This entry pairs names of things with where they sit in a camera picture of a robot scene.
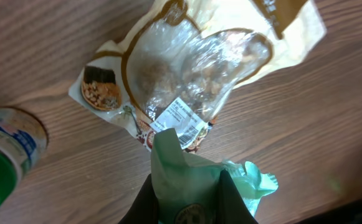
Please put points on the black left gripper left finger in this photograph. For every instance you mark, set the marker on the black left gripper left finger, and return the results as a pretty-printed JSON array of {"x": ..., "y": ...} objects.
[{"x": 144, "y": 209}]

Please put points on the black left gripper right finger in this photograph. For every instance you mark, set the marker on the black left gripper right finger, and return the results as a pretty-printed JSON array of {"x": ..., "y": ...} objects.
[{"x": 231, "y": 208}]

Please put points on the teal snack packet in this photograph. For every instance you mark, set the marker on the teal snack packet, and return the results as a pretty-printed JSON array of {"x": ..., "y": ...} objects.
[{"x": 186, "y": 185}]

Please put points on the green lid seasoning jar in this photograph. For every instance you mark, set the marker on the green lid seasoning jar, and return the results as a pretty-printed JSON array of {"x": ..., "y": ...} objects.
[{"x": 23, "y": 139}]

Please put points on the cream brown snack pouch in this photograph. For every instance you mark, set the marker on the cream brown snack pouch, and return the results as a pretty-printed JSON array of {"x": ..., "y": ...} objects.
[{"x": 179, "y": 63}]

